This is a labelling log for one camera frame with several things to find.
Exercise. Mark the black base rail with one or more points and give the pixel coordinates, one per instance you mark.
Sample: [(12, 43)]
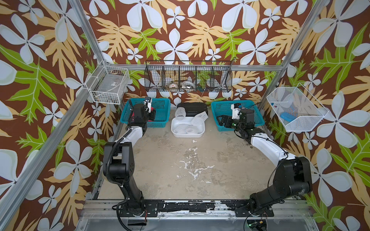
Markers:
[(152, 208)]

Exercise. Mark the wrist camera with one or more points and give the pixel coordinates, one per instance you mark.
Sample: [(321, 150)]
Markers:
[(148, 104), (236, 108)]

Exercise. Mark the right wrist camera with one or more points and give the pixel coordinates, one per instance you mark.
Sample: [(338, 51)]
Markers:
[(236, 108)]

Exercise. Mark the white wire basket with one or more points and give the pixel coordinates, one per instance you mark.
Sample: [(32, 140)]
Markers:
[(299, 102), (107, 84)]

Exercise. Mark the teal plastic basket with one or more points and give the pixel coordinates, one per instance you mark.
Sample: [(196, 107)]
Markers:
[(162, 107), (220, 108)]

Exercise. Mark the white rectangular tub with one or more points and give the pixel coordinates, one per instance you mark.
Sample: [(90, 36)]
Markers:
[(187, 121)]

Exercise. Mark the tape roll in wire basket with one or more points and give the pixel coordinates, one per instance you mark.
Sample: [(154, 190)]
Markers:
[(173, 86)]

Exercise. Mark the white item in wire basket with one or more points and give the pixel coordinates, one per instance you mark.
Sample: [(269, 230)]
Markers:
[(188, 85)]

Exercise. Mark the left teal plastic basket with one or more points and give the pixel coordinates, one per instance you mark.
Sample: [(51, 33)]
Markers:
[(162, 107)]

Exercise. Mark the blue object in basket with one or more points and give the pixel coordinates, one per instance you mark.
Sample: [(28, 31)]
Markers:
[(287, 117)]

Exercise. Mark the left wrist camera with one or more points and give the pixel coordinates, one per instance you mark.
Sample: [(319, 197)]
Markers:
[(148, 104)]

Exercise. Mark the black wire wall basket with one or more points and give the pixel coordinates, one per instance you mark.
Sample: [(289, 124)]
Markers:
[(211, 76)]

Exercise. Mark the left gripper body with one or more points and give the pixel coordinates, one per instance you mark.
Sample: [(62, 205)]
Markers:
[(149, 117)]

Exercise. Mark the removed white foam net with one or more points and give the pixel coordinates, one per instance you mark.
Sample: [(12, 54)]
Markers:
[(181, 129)]

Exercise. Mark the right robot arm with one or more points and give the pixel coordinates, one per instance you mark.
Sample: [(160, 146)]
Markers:
[(291, 176)]

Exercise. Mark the white wire basket right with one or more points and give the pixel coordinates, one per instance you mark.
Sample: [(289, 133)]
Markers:
[(299, 102)]

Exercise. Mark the right teal plastic basket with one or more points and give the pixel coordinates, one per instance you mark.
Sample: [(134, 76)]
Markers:
[(220, 108)]

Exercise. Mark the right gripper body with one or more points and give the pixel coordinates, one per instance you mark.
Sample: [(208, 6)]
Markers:
[(236, 125)]

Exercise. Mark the white wire basket left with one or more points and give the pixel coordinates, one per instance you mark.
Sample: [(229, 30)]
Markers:
[(107, 84)]

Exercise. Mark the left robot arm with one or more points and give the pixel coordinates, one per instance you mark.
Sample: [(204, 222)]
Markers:
[(119, 163)]

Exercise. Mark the black plastic case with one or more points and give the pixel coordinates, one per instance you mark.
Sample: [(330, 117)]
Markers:
[(192, 109)]

